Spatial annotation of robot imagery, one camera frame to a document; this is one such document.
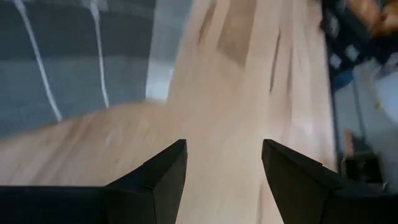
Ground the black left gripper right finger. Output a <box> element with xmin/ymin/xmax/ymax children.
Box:
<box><xmin>261</xmin><ymin>139</ymin><xmax>398</xmax><ymax>224</ymax></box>

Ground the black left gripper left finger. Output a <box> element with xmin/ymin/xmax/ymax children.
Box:
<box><xmin>0</xmin><ymin>139</ymin><xmax>188</xmax><ymax>224</ymax></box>

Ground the grey white-checked towel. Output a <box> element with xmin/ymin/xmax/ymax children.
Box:
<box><xmin>0</xmin><ymin>0</ymin><xmax>193</xmax><ymax>139</ymax></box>

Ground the person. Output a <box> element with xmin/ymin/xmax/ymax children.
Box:
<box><xmin>346</xmin><ymin>0</ymin><xmax>398</xmax><ymax>40</ymax></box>

